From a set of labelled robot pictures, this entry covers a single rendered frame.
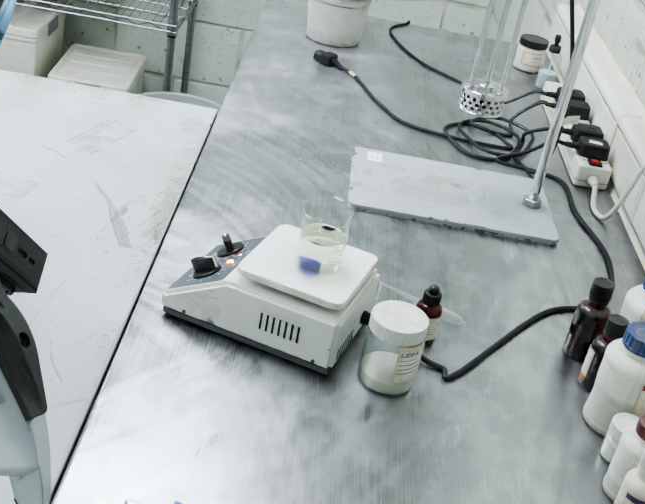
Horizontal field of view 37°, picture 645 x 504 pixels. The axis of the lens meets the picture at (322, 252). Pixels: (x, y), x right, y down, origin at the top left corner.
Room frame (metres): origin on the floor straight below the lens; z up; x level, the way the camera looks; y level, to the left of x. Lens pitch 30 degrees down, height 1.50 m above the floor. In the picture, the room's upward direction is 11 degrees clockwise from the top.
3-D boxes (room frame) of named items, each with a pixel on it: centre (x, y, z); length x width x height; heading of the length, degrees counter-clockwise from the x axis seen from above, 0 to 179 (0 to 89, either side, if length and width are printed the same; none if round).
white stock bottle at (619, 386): (0.82, -0.33, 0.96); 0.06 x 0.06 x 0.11
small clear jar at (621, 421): (0.77, -0.33, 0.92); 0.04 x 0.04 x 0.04
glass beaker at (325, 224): (0.87, 0.00, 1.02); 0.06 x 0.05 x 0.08; 140
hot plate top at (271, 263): (0.88, 0.01, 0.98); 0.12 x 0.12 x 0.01; 73
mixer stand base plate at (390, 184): (1.30, -0.17, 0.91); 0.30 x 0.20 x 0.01; 92
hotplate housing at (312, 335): (0.89, 0.04, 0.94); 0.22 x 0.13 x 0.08; 73
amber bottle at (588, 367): (0.88, -0.32, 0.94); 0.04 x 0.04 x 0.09
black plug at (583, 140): (1.47, -0.39, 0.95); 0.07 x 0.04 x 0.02; 92
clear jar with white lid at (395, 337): (0.82, -0.09, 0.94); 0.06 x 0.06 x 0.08
